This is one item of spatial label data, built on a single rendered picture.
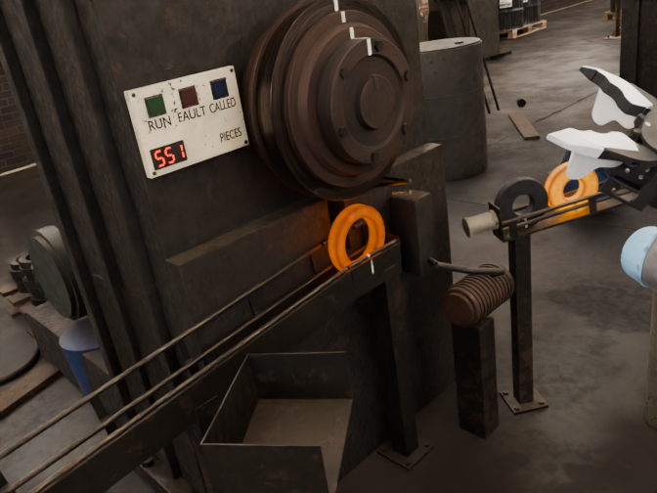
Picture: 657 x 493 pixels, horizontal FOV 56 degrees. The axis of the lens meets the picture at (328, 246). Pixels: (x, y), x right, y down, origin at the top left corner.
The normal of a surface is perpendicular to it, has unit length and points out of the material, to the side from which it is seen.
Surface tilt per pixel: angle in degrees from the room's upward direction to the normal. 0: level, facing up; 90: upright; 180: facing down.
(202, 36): 90
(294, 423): 5
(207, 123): 90
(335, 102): 90
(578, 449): 0
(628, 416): 0
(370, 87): 90
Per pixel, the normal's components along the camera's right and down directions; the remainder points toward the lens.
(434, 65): -0.24, 0.42
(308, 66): -0.27, -0.15
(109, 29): 0.69, 0.19
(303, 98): -0.33, 0.19
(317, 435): -0.16, -0.87
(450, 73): 0.07, 0.39
